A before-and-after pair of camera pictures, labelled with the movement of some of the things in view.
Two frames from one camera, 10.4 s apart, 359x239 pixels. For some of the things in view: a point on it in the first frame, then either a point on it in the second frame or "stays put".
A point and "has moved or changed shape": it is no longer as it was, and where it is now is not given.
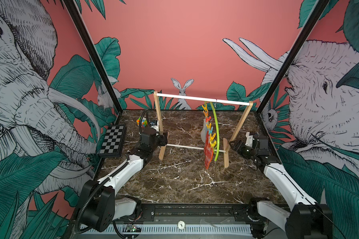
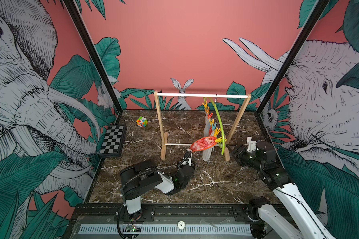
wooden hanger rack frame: x=225 y=143 has moved or changed shape
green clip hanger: x=209 y=106 has moved or changed shape
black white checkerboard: x=113 y=141 stays put
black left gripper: x=163 y=139 -> x=192 y=169
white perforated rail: x=128 y=229 stays put
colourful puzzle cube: x=144 y=122 stays put
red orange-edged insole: x=208 y=151 -> x=203 y=143
